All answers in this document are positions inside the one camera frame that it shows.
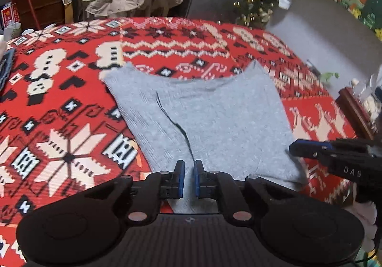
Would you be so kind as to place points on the tan paper bag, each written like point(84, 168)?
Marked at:
point(68, 12)

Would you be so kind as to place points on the red broom stick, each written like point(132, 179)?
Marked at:
point(31, 4)

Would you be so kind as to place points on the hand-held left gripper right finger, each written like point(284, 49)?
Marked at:
point(197, 179)

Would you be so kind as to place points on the wooden bedside cabinet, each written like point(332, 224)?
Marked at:
point(356, 112)

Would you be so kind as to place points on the folded blue garment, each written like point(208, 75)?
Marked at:
point(6, 68)

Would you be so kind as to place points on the white pet bowl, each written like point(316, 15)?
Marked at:
point(27, 31)

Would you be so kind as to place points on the cream cloth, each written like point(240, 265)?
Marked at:
point(371, 106)

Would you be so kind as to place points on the red white box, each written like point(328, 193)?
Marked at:
point(10, 13)

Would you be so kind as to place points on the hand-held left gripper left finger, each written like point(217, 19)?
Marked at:
point(180, 179)

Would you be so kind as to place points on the wall power socket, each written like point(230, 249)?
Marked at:
point(312, 65)

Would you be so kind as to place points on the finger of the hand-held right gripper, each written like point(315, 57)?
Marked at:
point(310, 147)

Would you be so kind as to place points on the clear plastic bottle pack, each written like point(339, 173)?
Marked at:
point(362, 89)

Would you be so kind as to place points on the grey knit sweater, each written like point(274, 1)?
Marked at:
point(209, 123)

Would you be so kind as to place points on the wooden dresser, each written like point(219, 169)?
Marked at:
point(41, 4)

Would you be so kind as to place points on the red patterned blanket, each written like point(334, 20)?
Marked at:
point(74, 106)

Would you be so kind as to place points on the white plastic bag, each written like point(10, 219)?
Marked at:
point(12, 31)

